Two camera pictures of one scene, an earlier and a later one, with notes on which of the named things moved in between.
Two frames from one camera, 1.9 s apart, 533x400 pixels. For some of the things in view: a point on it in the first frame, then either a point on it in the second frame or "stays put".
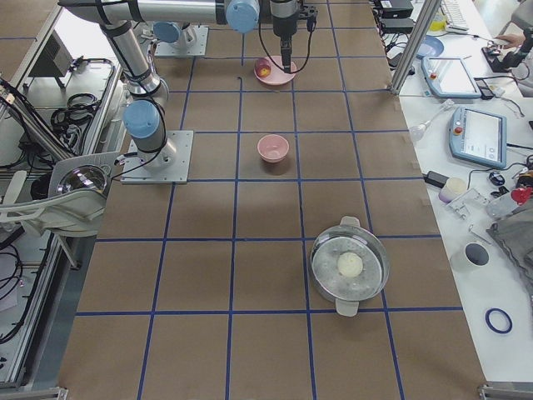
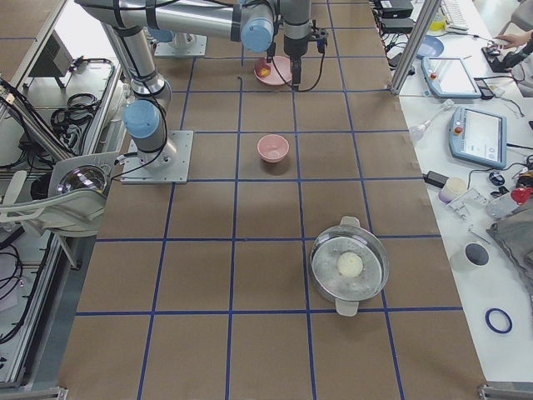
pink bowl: x=272 y=147 stays put
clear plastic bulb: x=417 y=130 stays put
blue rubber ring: x=493 y=326 stays put
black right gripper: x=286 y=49 → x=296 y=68
